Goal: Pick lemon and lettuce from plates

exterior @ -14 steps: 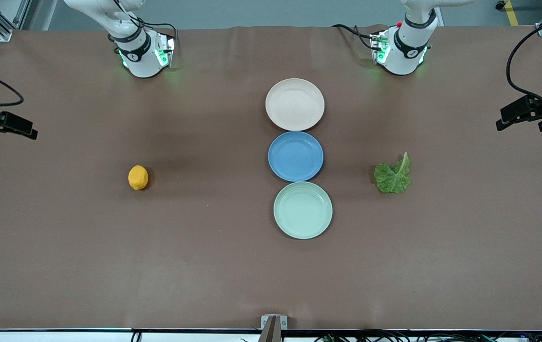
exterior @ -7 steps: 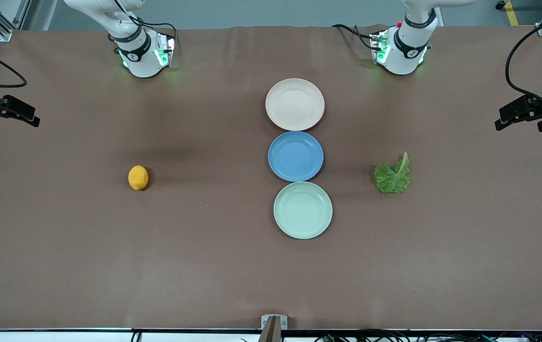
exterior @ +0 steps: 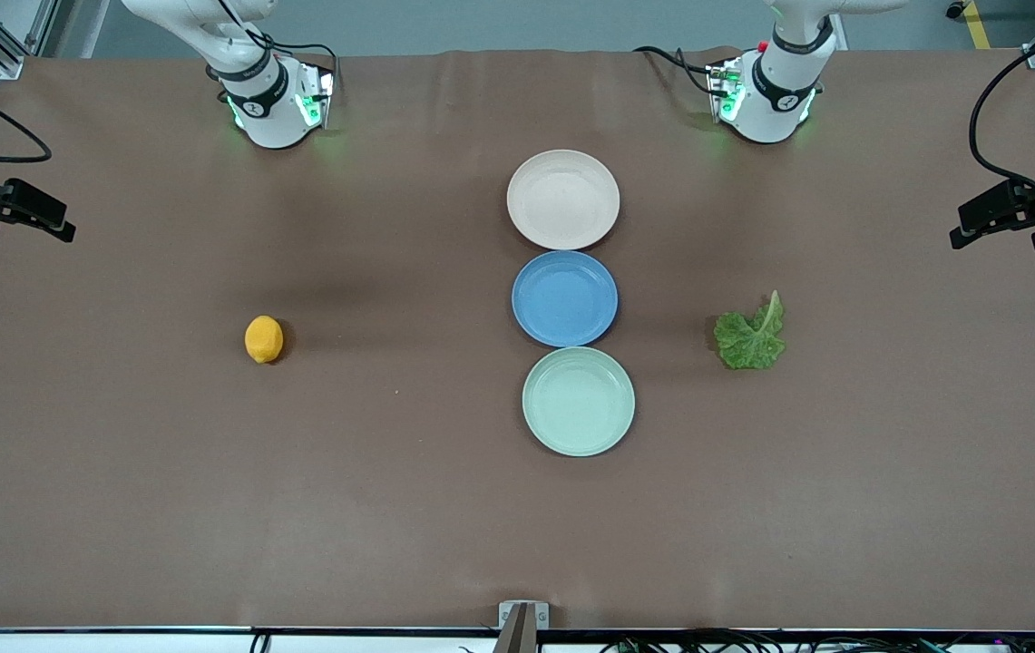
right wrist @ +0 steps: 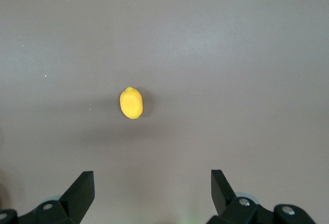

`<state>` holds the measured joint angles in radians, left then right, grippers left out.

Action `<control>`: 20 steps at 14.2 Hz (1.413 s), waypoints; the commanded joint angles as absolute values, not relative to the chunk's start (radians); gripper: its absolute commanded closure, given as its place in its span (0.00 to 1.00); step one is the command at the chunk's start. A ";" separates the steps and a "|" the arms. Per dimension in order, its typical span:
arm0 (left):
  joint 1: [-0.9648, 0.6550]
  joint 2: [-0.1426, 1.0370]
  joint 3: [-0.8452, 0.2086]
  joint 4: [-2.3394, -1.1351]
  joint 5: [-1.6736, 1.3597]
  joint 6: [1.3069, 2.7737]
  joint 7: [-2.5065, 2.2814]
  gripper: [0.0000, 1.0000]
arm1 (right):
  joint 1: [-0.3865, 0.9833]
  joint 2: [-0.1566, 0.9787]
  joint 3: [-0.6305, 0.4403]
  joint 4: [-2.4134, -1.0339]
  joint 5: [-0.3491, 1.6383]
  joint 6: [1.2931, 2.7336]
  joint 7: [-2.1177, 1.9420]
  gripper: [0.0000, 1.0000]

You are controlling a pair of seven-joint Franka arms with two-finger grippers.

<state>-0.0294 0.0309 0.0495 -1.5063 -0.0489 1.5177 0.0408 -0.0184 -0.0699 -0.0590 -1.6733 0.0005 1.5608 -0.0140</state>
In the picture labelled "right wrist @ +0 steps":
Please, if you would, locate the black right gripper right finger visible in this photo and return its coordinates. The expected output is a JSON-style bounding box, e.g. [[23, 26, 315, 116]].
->
[[207, 169, 316, 224]]

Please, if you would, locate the yellow lemon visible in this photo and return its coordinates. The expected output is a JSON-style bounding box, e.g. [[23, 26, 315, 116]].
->
[[119, 86, 144, 120]]

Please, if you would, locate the brown table mat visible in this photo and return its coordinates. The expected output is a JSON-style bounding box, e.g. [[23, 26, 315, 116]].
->
[[0, 0, 329, 224]]

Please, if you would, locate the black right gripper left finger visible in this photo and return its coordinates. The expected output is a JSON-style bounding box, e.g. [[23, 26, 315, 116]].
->
[[0, 170, 95, 224]]

